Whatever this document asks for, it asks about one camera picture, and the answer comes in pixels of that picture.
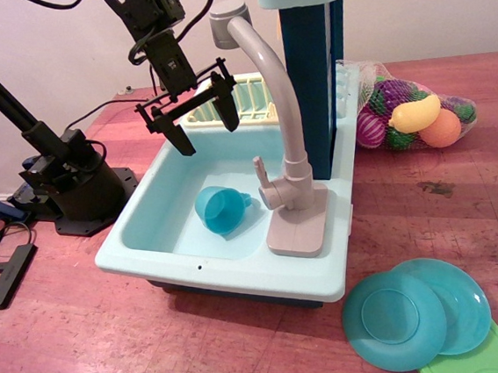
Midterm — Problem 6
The blue clamp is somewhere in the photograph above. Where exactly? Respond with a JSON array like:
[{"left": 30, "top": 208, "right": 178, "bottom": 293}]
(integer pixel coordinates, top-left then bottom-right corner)
[{"left": 0, "top": 201, "right": 30, "bottom": 223}]

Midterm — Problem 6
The teal plate back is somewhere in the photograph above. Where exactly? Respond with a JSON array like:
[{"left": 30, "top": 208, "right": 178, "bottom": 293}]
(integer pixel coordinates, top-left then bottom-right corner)
[{"left": 392, "top": 258, "right": 492, "bottom": 356}]

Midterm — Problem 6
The grey toy faucet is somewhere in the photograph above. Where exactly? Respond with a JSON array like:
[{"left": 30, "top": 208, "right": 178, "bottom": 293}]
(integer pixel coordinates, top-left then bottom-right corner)
[{"left": 209, "top": 0, "right": 328, "bottom": 258}]

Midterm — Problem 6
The mesh bag of toy fruit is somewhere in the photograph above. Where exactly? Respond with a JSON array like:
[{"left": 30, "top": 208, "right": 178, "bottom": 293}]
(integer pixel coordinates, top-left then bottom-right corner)
[{"left": 336, "top": 60, "right": 478, "bottom": 151}]

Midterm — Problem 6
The orange toy fruit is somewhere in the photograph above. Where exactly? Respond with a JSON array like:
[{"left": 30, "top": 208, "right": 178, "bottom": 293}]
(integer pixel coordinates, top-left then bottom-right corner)
[{"left": 419, "top": 109, "right": 461, "bottom": 148}]

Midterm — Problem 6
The teal plastic toy cup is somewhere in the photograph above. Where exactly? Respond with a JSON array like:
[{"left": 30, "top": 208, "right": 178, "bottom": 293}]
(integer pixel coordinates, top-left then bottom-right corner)
[{"left": 193, "top": 185, "right": 256, "bottom": 236}]

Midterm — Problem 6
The yellow toy dish rack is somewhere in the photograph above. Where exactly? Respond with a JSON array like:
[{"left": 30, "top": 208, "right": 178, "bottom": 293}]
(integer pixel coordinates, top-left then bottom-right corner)
[{"left": 180, "top": 72, "right": 278, "bottom": 129}]

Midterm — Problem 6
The teal plate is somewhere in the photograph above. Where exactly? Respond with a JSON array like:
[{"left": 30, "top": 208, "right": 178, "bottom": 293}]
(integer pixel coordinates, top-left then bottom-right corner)
[
  {"left": 342, "top": 271, "right": 448, "bottom": 372},
  {"left": 392, "top": 258, "right": 492, "bottom": 356}
]

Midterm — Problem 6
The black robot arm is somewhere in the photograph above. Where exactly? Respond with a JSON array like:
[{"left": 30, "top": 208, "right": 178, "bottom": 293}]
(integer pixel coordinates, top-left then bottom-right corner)
[{"left": 0, "top": 0, "right": 240, "bottom": 236}]

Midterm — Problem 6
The light blue toy sink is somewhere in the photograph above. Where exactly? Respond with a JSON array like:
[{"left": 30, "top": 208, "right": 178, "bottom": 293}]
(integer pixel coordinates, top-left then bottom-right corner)
[{"left": 95, "top": 71, "right": 358, "bottom": 303}]

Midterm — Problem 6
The black usb hub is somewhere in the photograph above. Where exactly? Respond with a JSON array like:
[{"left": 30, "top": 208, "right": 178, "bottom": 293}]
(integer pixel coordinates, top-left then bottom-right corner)
[{"left": 0, "top": 243, "right": 38, "bottom": 310}]

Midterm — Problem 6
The yellow toy banana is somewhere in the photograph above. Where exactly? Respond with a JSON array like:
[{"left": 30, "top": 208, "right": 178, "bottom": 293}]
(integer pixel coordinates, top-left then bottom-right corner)
[{"left": 388, "top": 94, "right": 441, "bottom": 134}]

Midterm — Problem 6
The dark blue water tank tower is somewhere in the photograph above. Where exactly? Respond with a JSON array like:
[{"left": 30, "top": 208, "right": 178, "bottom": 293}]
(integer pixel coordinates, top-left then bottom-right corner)
[{"left": 257, "top": 0, "right": 344, "bottom": 180}]

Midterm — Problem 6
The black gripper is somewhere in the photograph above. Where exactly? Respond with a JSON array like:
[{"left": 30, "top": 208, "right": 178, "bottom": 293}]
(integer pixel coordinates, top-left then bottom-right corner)
[{"left": 136, "top": 32, "right": 239, "bottom": 155}]

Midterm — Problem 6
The teal plate front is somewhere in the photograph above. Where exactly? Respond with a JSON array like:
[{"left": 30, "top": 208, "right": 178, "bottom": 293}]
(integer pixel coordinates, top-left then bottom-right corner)
[{"left": 342, "top": 271, "right": 448, "bottom": 372}]

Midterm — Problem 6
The purple striped toy fruit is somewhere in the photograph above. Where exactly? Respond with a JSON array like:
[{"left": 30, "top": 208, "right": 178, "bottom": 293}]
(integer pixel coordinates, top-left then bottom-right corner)
[{"left": 356, "top": 112, "right": 386, "bottom": 149}]

